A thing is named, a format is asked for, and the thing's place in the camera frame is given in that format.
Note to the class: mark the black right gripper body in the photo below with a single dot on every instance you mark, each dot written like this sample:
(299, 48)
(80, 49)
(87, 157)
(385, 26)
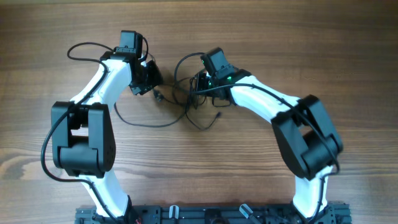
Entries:
(201, 86)

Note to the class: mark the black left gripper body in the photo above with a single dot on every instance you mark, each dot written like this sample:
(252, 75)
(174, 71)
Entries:
(148, 81)

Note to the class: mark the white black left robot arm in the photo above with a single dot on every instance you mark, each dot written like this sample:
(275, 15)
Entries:
(82, 137)

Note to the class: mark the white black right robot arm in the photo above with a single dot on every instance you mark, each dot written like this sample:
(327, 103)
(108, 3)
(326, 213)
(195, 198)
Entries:
(307, 139)

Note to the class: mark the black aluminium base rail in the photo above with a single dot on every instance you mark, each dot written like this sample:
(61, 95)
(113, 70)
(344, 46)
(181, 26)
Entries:
(333, 213)

